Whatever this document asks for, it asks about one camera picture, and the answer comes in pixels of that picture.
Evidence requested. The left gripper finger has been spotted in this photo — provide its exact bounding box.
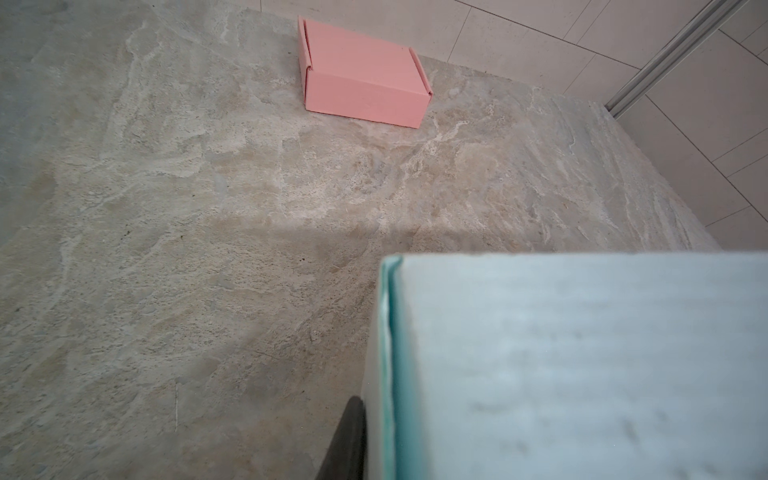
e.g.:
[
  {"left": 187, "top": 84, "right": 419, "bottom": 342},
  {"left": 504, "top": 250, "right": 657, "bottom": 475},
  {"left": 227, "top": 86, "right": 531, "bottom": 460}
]
[{"left": 315, "top": 396, "right": 366, "bottom": 480}]

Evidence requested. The light blue paper box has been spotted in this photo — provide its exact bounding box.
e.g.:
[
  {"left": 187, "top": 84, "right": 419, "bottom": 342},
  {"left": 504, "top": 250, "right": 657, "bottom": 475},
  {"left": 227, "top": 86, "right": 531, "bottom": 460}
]
[{"left": 362, "top": 252, "right": 767, "bottom": 479}]

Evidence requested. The pink paper box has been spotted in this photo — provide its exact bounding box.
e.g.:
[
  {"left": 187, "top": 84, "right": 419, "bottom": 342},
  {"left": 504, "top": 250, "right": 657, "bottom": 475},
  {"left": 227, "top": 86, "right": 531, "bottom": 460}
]
[{"left": 298, "top": 17, "right": 433, "bottom": 129}]

